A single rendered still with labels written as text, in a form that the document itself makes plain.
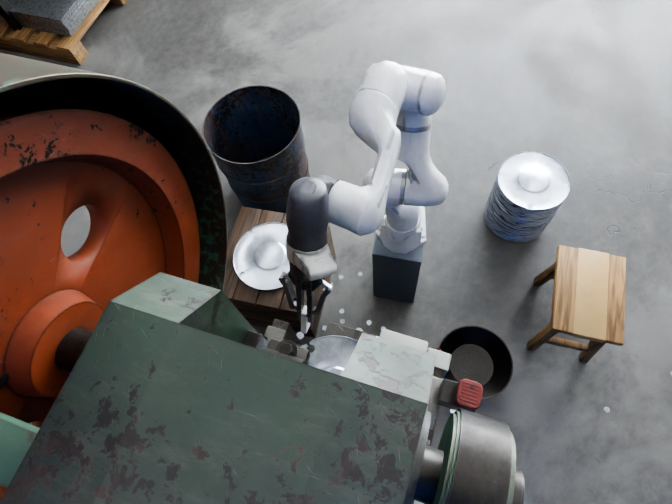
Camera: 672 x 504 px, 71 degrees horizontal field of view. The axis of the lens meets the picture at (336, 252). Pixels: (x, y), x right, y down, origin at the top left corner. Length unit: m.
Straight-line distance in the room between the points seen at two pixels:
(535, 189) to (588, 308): 0.53
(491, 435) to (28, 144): 0.65
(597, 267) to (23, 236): 1.79
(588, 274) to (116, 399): 1.70
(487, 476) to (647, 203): 2.17
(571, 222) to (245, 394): 2.09
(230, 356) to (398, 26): 2.78
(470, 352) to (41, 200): 1.72
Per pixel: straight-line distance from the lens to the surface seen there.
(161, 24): 3.54
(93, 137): 0.76
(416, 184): 1.41
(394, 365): 0.57
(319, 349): 1.28
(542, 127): 2.74
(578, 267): 1.98
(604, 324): 1.93
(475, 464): 0.61
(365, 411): 0.52
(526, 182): 2.14
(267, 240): 1.90
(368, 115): 1.08
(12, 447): 0.67
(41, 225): 0.77
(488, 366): 2.11
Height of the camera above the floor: 2.02
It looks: 64 degrees down
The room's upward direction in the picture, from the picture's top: 11 degrees counter-clockwise
